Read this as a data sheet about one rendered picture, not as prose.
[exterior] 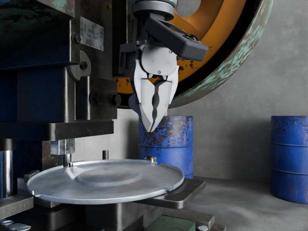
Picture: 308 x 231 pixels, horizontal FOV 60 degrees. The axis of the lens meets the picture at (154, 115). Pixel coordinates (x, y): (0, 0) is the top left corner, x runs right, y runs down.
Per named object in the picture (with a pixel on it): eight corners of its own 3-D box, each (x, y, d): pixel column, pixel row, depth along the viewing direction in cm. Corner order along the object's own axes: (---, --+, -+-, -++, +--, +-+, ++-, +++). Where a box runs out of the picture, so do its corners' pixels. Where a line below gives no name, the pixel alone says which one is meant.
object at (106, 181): (95, 223, 32) (95, 216, 32) (-1, 181, 50) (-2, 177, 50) (211, 174, 54) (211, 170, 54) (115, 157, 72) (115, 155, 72)
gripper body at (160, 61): (151, 80, 53) (155, 19, 52) (178, 80, 46) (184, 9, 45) (116, 77, 49) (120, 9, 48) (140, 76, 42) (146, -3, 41)
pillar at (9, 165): (15, 199, 53) (15, 129, 53) (5, 202, 51) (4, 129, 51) (8, 197, 54) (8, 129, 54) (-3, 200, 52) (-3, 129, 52)
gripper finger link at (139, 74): (150, 104, 47) (154, 53, 46) (156, 104, 45) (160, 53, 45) (126, 102, 44) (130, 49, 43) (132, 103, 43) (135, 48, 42)
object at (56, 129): (116, 143, 63) (116, 120, 63) (50, 156, 45) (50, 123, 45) (65, 140, 70) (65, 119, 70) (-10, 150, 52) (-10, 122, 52)
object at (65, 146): (78, 152, 59) (78, 135, 58) (61, 155, 54) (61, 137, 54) (67, 151, 60) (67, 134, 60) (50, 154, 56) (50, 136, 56)
